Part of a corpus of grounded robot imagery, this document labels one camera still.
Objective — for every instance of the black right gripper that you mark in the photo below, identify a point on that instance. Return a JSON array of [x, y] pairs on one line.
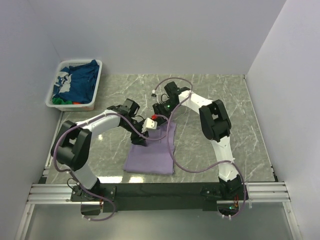
[[158, 110]]

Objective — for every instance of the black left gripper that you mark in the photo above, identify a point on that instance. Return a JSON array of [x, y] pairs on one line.
[[136, 139]]

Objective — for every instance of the purple t shirt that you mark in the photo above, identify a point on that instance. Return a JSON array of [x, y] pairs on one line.
[[155, 158]]

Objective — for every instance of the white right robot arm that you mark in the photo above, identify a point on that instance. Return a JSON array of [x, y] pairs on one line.
[[216, 127]]

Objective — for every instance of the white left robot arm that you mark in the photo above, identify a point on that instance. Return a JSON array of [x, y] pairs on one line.
[[71, 147]]

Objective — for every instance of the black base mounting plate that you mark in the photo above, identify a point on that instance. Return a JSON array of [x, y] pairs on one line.
[[161, 196]]

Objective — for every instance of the white laundry basket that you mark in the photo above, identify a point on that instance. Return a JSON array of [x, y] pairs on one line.
[[82, 107]]

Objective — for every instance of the blue printed t shirt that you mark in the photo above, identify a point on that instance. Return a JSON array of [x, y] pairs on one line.
[[76, 83]]

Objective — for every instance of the green t shirt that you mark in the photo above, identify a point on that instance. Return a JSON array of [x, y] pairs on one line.
[[60, 101]]

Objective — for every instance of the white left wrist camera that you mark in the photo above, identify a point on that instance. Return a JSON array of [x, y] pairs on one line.
[[148, 124]]

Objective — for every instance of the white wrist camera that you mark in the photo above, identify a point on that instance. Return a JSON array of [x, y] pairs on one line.
[[148, 124], [155, 94]]

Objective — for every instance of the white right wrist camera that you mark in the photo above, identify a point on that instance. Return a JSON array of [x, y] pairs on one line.
[[155, 94]]

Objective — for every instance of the aluminium frame rail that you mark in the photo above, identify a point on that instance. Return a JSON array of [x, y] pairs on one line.
[[269, 213]]

